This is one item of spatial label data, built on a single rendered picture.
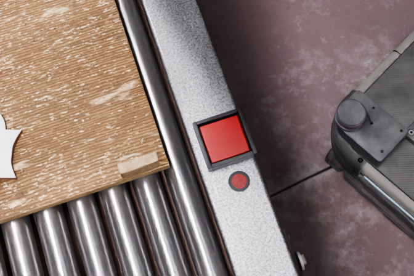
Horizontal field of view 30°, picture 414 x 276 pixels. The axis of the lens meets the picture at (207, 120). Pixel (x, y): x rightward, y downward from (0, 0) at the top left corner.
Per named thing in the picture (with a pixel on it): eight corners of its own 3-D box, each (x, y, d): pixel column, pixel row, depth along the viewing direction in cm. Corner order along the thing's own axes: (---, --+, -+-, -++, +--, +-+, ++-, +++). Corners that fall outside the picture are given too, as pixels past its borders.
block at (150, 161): (158, 156, 112) (155, 150, 110) (161, 167, 112) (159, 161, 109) (119, 169, 112) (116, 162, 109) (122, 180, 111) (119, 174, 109)
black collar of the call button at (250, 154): (240, 111, 116) (240, 106, 115) (257, 156, 114) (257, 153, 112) (192, 126, 116) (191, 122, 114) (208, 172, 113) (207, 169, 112)
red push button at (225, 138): (237, 117, 116) (237, 114, 115) (250, 153, 114) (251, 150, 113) (199, 129, 116) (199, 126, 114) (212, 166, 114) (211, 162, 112)
